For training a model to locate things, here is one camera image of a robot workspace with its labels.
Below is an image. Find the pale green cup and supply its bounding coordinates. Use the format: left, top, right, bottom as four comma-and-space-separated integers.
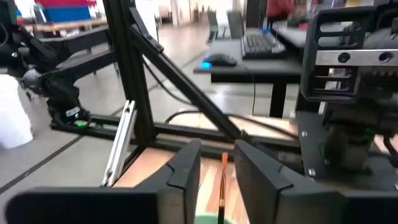
193, 213, 239, 224

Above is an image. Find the silver metal bracket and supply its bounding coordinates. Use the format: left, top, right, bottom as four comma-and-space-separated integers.
99, 99, 138, 188

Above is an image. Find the grey office chair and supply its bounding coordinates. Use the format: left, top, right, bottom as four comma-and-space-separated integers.
206, 10, 219, 40
226, 9, 246, 40

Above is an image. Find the orange fan-tip paintbrush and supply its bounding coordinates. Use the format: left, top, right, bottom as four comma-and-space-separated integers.
217, 151, 230, 224

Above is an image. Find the dark operator desk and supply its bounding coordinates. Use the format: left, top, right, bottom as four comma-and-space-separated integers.
192, 37, 304, 119

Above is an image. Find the red storage bin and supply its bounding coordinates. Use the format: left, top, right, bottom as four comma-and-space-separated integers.
33, 0, 98, 8

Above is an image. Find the black table cable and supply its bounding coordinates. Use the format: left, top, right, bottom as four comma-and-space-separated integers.
164, 109, 300, 140

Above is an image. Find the black keyboard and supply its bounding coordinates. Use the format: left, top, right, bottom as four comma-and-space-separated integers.
240, 32, 287, 60

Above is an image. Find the black aluminium table frame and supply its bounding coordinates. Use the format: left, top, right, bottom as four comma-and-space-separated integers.
49, 0, 301, 159

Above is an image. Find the black mouse blue light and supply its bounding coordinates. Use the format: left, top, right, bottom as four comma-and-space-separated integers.
201, 52, 239, 70

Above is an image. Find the long wooden table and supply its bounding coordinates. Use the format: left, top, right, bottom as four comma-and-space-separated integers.
24, 17, 109, 35

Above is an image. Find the white cylindrical container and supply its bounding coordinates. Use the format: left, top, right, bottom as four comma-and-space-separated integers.
0, 73, 34, 150

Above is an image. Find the black desk cable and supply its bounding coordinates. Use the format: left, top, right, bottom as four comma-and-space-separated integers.
250, 73, 257, 116

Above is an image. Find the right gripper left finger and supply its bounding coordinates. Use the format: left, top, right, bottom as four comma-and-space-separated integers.
5, 138, 202, 224

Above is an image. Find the blue storage bin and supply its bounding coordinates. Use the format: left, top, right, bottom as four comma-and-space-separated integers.
42, 6, 93, 23

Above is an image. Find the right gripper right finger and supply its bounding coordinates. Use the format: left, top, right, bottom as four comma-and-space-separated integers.
233, 139, 398, 224

